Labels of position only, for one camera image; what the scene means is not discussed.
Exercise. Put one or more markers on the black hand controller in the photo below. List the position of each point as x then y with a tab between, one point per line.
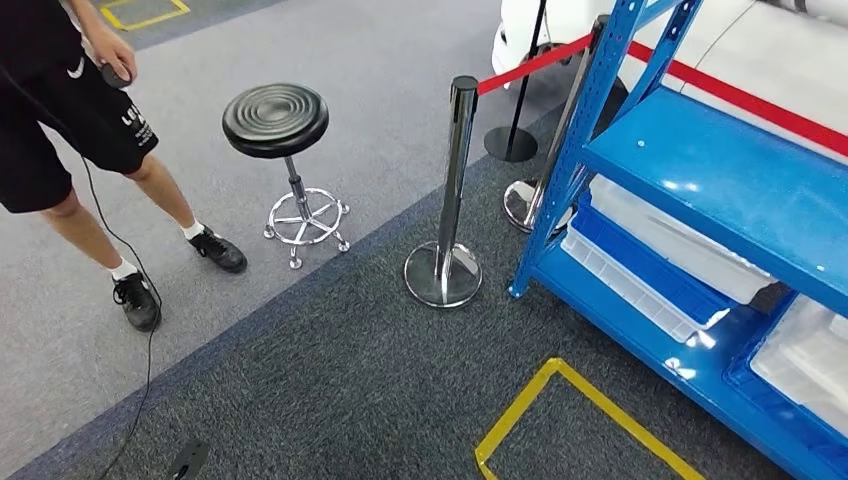
116	78

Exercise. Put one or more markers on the blue steel shelf rack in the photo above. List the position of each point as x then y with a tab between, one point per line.
696	159

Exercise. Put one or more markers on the black stool chrome base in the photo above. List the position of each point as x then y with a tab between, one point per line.
275	119

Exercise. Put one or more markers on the yellow floor tape square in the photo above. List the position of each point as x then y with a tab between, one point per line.
517	409

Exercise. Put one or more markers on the red barrier belt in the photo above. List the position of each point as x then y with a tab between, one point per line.
748	99
530	66

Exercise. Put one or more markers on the person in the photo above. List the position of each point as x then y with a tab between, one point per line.
60	112

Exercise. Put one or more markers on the white car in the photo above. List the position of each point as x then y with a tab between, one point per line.
762	46

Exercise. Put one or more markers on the chrome stanchion post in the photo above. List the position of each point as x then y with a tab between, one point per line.
523	205
457	166

